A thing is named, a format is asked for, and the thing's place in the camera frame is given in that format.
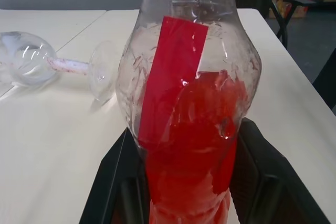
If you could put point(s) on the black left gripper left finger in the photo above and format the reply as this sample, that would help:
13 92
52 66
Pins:
123 182

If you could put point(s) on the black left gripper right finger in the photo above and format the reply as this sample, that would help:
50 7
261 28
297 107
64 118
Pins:
265 182

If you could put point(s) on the clear bottle with red drink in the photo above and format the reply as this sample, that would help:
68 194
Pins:
189 129

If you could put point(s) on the clear wine glass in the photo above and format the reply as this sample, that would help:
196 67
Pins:
29 58

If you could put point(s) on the black folding table frame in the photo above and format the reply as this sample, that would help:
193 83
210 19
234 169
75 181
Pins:
278 16

